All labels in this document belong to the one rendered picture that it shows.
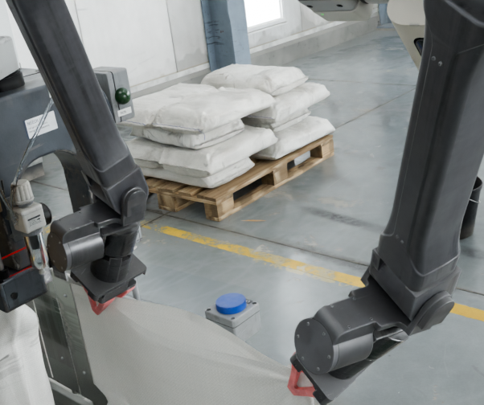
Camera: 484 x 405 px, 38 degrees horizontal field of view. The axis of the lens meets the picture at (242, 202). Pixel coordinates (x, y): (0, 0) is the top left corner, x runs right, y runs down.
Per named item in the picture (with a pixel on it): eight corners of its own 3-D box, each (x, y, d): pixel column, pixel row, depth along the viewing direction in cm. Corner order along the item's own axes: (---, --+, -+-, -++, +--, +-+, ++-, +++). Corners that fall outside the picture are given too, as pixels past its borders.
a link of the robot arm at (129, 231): (149, 222, 101) (127, 197, 104) (107, 236, 97) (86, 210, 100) (140, 255, 105) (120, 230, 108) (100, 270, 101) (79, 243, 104)
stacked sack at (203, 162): (282, 145, 429) (280, 122, 424) (210, 183, 383) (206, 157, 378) (229, 139, 455) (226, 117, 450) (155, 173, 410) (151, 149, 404)
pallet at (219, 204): (335, 154, 478) (333, 134, 473) (218, 221, 395) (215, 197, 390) (241, 142, 529) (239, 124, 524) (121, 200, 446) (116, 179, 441)
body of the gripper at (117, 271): (67, 276, 107) (73, 243, 102) (120, 250, 114) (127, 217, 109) (94, 304, 104) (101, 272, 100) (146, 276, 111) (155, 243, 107)
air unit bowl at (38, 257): (54, 265, 112) (45, 230, 109) (38, 273, 110) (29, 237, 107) (43, 261, 114) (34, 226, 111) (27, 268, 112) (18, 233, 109)
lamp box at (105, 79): (135, 117, 126) (126, 67, 123) (116, 124, 123) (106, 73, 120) (109, 114, 131) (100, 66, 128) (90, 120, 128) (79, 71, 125)
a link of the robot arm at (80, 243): (148, 186, 96) (113, 161, 102) (72, 209, 89) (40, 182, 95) (145, 259, 102) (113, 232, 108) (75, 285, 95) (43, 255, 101)
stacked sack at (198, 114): (280, 108, 419) (277, 83, 414) (203, 141, 375) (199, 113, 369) (227, 102, 447) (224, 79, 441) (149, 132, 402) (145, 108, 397)
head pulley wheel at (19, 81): (36, 84, 114) (32, 69, 113) (-14, 99, 108) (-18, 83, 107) (6, 82, 120) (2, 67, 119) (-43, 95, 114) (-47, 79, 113)
